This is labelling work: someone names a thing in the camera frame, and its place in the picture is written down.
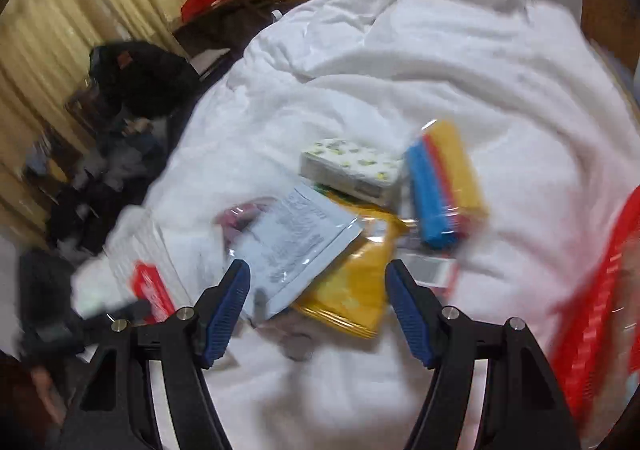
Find white red-label plastic pack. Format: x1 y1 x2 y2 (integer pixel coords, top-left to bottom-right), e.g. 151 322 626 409
72 206 193 322

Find white printed paper sachet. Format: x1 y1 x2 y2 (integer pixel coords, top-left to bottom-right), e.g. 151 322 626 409
230 184 362 325

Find person's left hand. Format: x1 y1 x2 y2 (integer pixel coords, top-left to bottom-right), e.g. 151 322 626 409
10 364 65 428

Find red mesh basket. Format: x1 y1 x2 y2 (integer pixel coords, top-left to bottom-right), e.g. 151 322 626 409
551 190 639 425

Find small white red box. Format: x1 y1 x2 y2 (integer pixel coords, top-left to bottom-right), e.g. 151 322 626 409
395 249 459 299

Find pile of dark clothes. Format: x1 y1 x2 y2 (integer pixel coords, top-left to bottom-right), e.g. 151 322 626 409
22 118 169 255

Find yellow snack bag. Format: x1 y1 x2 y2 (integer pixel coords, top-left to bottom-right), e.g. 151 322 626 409
292 187 408 340

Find pink patterned pouch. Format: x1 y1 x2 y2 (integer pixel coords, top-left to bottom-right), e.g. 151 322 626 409
214 197 276 249

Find blue yellow red cloth pack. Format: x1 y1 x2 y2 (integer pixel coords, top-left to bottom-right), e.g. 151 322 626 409
406 119 488 251

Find black backpack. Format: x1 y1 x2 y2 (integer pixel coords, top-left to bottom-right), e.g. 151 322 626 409
89 40 200 119

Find white duvet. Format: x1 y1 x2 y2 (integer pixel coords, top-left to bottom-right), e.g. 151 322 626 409
107 0 639 449

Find floral tissue pack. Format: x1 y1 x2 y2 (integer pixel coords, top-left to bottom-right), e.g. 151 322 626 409
300 138 404 208

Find beige curtains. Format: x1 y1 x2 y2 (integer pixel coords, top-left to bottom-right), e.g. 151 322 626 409
1 0 186 243

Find dark wooden desk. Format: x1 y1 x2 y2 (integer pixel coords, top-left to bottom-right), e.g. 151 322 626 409
171 0 279 56

